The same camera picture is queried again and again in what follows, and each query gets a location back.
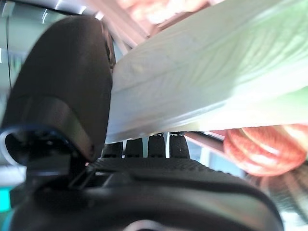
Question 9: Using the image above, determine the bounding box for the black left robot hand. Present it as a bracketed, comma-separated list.
[0, 16, 284, 231]

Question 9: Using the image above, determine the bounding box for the large napa cabbage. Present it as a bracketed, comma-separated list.
[105, 0, 308, 145]

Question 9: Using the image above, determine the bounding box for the orange pumpkin green stem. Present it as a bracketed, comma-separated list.
[223, 124, 308, 178]

